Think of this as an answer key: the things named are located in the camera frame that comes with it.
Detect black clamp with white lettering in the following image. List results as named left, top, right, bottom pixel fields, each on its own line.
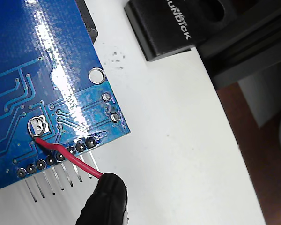
left=124, top=0, right=238, bottom=62

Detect black aluminium profile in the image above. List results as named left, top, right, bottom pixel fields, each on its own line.
left=196, top=0, right=281, bottom=91

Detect black plastic mount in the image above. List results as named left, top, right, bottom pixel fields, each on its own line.
left=74, top=0, right=99, bottom=44

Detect red wire with loop end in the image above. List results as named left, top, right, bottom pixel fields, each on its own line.
left=27, top=116, right=104, bottom=180

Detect blue circuit board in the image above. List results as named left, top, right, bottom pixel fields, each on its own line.
left=0, top=0, right=132, bottom=203

